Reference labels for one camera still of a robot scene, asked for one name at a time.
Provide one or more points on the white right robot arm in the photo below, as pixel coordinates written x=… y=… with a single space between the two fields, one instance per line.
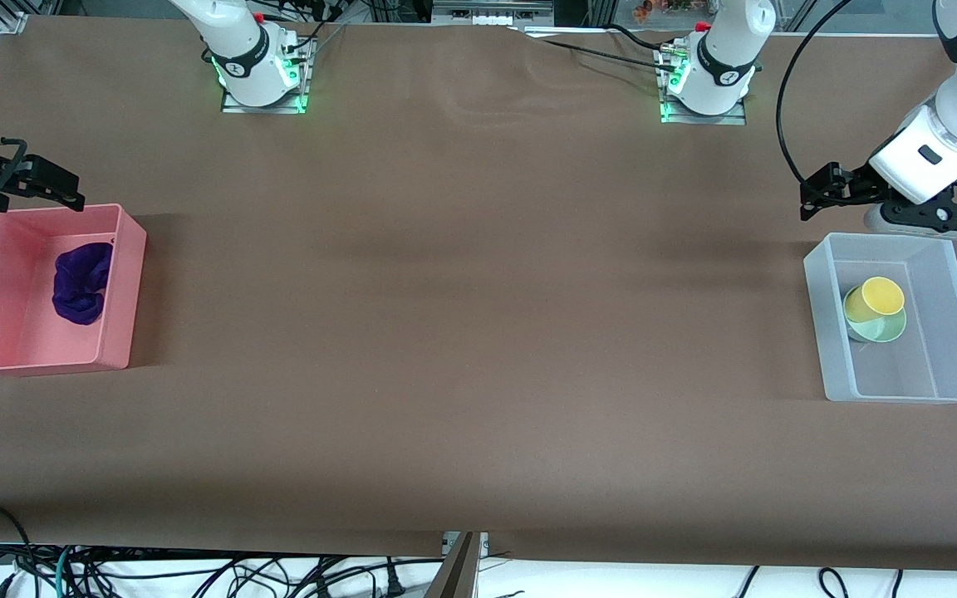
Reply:
x=238 y=50

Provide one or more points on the orange background object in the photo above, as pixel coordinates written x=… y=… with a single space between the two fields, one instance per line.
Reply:
x=665 y=8

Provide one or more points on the metal base plate left arm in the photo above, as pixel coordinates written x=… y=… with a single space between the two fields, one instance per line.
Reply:
x=736 y=118

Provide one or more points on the yellow cup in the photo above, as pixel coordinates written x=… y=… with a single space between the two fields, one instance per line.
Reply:
x=877 y=295

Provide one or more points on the translucent plastic bin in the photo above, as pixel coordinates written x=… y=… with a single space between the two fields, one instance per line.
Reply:
x=902 y=374

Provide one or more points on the aluminium frame profile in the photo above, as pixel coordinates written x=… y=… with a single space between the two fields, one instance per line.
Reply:
x=12 y=17

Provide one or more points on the white metal bracket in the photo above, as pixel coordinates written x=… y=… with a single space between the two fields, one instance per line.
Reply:
x=483 y=541

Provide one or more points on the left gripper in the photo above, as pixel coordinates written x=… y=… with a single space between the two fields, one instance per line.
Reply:
x=854 y=184

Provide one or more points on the white power strip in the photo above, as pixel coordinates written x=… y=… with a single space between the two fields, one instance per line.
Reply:
x=491 y=15

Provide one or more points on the pink plastic bin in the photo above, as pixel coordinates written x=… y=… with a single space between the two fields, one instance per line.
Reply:
x=22 y=340

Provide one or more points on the metal post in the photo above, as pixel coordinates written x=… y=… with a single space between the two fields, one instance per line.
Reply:
x=458 y=577

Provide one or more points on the pale green bowl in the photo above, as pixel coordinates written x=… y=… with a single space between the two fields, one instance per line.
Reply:
x=881 y=331

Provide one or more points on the purple cloth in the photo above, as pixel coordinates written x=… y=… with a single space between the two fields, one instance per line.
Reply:
x=80 y=299

